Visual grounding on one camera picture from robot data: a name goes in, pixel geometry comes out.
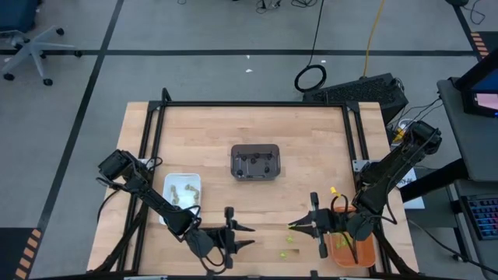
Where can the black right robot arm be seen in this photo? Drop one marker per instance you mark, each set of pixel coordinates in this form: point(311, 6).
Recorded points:
point(389, 171)

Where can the grey side desk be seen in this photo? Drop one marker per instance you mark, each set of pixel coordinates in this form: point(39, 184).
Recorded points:
point(467, 136)

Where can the orange plastic bin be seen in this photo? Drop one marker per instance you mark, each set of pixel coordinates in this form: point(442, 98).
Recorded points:
point(365, 253)

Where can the office chair base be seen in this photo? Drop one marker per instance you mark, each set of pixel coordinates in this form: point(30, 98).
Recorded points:
point(33, 48)

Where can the dark grey translucent bin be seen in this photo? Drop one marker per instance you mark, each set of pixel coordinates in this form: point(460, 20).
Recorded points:
point(253, 171)

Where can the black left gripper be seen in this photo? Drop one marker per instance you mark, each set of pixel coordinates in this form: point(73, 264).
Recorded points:
point(214, 241)

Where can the black monitor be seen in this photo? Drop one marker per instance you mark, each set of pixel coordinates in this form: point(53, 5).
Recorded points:
point(482, 89)

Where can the white paper sheet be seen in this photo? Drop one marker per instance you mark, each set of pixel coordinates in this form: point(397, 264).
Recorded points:
point(414, 198)

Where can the dark grey keyboard desk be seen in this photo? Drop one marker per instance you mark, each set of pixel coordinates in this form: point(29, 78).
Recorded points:
point(467, 253)

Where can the backlit computer keyboard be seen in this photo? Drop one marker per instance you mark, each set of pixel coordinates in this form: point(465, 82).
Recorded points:
point(484, 215)

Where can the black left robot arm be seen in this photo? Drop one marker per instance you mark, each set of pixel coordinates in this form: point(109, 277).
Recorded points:
point(151, 194)

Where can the black perforated computer case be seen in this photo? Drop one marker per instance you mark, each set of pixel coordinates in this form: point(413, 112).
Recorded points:
point(358, 93)

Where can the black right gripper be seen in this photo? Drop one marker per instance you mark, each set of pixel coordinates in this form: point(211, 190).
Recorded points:
point(330, 223)

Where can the white plastic bin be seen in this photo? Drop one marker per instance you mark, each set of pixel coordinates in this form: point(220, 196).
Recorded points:
point(183, 210)

